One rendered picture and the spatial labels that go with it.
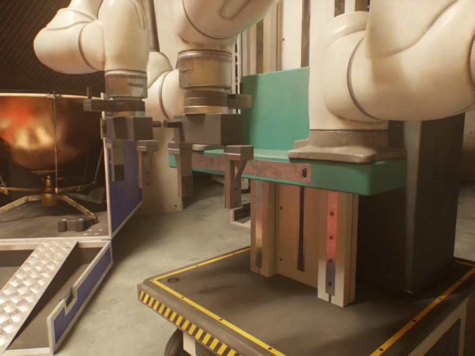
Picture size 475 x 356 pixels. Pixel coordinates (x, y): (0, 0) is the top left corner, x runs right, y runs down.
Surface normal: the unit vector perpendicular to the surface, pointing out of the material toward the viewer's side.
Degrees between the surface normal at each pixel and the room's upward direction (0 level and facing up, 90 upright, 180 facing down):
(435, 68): 108
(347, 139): 85
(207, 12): 141
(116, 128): 90
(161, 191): 90
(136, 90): 90
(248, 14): 166
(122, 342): 0
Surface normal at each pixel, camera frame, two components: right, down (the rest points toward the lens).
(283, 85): -0.73, 0.10
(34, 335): 0.00, -0.99
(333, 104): -0.80, 0.38
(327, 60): -0.90, -0.04
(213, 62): 0.34, 0.13
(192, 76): -0.34, 0.13
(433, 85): -0.65, 0.59
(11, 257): 0.08, 0.17
